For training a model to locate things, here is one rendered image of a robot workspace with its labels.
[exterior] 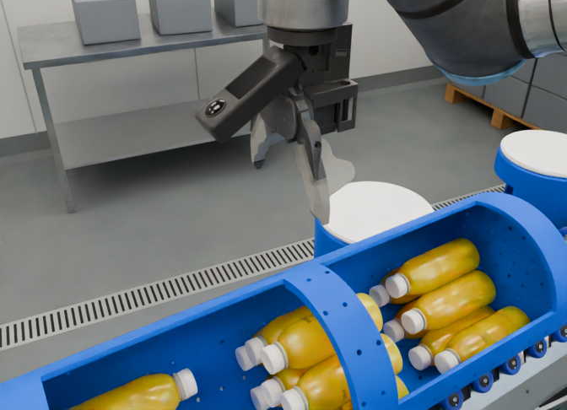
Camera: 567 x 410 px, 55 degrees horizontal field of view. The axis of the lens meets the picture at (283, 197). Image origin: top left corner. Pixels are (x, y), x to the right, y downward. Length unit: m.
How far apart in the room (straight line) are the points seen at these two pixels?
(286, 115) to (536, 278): 0.65
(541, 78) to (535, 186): 2.53
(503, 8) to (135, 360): 0.69
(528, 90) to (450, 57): 3.70
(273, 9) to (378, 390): 0.50
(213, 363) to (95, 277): 1.93
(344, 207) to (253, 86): 0.79
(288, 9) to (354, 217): 0.81
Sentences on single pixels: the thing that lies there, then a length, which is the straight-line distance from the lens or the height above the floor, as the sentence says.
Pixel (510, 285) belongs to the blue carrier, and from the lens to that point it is 1.13.
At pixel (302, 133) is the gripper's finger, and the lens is 0.56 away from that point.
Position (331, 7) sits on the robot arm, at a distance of 0.53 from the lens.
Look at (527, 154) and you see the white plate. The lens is 1.67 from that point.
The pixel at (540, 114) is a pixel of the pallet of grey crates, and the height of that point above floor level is 0.24.
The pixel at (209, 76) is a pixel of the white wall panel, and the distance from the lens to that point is 4.15.
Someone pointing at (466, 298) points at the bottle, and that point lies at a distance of 1.03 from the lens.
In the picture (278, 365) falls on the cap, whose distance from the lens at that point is 0.79.
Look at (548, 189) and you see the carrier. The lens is 1.62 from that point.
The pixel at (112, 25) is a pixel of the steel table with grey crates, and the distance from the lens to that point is 3.12.
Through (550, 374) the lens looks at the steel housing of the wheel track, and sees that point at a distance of 1.25.
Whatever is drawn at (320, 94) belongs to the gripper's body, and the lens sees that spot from 0.57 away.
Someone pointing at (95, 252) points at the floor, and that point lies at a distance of 3.00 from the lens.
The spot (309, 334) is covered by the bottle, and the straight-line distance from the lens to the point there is 0.80.
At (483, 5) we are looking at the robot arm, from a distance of 0.49.
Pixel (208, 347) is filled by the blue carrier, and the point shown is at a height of 1.06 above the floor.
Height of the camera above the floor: 1.75
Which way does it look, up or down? 32 degrees down
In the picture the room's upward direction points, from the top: straight up
